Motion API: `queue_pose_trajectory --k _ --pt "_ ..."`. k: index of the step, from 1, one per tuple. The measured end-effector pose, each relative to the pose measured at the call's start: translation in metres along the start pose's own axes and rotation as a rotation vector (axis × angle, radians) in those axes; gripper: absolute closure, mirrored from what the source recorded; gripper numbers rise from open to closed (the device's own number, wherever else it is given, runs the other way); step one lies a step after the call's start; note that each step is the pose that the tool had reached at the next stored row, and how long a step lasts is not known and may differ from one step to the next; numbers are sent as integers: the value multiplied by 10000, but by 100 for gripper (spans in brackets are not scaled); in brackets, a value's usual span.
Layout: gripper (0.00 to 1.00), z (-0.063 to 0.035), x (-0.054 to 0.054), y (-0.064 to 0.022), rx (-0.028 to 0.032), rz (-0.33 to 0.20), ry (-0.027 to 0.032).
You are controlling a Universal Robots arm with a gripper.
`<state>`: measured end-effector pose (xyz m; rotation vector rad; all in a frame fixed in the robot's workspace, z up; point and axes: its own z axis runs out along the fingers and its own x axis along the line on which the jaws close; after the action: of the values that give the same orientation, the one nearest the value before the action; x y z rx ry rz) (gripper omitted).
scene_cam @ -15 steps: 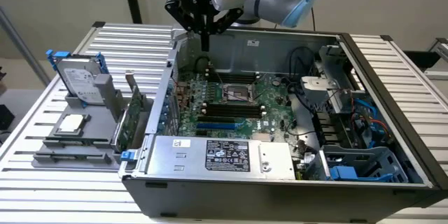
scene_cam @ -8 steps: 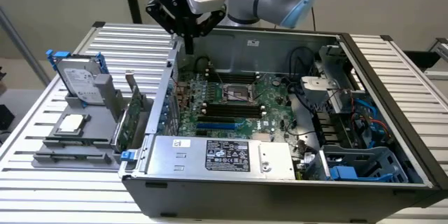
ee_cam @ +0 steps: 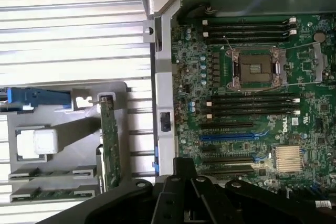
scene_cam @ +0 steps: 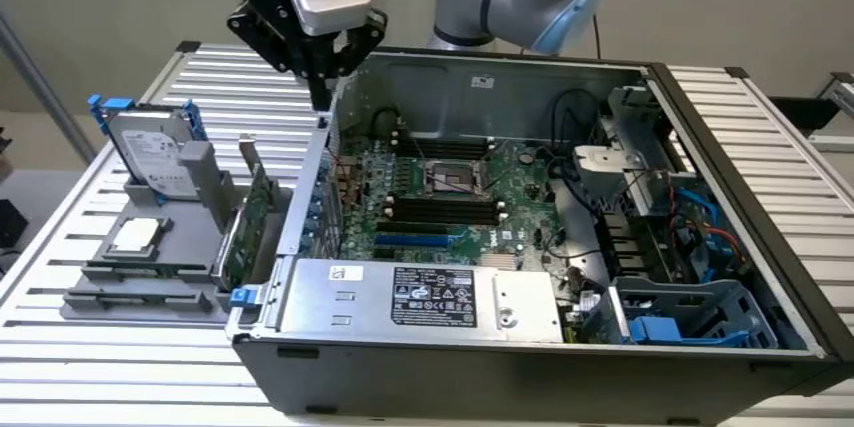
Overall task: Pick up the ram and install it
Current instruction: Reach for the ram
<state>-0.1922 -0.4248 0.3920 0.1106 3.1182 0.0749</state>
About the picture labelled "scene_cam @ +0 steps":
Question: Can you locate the black RAM slot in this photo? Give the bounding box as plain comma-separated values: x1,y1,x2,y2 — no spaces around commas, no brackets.
392,201,502,211
398,136,494,145
398,141,494,150
393,194,502,204
389,215,502,226
398,152,494,160
398,147,494,155
390,208,502,218

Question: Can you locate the blue disk caddy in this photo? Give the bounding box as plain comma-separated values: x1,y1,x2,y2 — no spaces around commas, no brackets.
86,93,209,207

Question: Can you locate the silver hard disk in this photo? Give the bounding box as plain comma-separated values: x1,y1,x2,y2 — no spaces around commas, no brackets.
106,103,203,204

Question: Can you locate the CPU socket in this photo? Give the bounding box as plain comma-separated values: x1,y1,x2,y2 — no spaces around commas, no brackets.
413,155,494,197

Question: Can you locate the green graphics card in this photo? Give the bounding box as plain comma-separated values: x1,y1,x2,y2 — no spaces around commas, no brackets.
210,132,285,294

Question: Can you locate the grey parts rack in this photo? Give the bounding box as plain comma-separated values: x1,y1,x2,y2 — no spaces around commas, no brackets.
59,140,297,321

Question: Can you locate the long black expansion slot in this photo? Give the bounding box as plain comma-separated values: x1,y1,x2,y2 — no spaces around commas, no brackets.
375,221,450,237

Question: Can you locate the blue expansion slot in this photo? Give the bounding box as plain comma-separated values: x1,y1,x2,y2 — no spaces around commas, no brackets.
374,233,452,248

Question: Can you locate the green Dell motherboard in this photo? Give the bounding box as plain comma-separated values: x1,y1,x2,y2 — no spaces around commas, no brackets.
325,137,584,274

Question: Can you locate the silver CPU chip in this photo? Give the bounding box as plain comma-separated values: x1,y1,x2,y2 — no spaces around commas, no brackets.
109,218,174,254

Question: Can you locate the metal drive cage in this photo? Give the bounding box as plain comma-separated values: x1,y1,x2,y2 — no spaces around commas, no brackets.
597,85,702,216

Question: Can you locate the small silver chipset heatsink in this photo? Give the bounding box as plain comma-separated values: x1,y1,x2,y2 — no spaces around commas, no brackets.
476,253,521,270

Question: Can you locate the blue case latch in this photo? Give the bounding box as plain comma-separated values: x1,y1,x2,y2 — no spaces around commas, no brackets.
229,285,261,310

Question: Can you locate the black device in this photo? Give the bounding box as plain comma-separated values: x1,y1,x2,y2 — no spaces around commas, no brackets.
0,198,30,249

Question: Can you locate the silver power supply unit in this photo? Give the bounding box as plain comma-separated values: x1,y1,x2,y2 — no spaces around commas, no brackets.
271,258,564,347

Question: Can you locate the black case fan block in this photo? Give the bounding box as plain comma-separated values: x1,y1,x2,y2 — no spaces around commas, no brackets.
596,210,670,282

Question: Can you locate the black box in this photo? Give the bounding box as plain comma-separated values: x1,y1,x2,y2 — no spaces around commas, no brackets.
765,95,837,137

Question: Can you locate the black open PC case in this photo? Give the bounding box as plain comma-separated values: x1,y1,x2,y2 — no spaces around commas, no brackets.
225,45,854,424

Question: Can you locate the blue plastic clip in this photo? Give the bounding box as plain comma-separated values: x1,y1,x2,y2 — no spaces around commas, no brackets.
629,315,684,344

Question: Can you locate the grey-blue plastic disk bay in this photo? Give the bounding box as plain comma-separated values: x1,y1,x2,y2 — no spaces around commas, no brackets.
608,275,781,350

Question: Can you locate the short black looped wire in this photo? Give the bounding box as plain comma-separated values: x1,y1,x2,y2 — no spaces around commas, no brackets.
371,106,404,142

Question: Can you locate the long black looped wire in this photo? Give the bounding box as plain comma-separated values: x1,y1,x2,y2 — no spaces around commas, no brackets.
548,88,604,149

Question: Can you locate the thin black hanging cable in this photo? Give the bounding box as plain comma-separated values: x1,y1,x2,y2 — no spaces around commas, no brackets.
589,0,608,61

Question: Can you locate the grey aluminium frame post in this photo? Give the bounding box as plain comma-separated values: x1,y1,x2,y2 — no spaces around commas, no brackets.
0,10,97,164

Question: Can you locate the blue data wire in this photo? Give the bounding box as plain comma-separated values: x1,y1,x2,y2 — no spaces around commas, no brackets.
670,185,726,271

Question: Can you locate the red wire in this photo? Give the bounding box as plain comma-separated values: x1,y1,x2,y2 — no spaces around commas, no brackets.
705,227,746,264

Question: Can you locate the aluminium profile frame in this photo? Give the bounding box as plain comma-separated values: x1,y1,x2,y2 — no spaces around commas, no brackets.
808,70,854,154

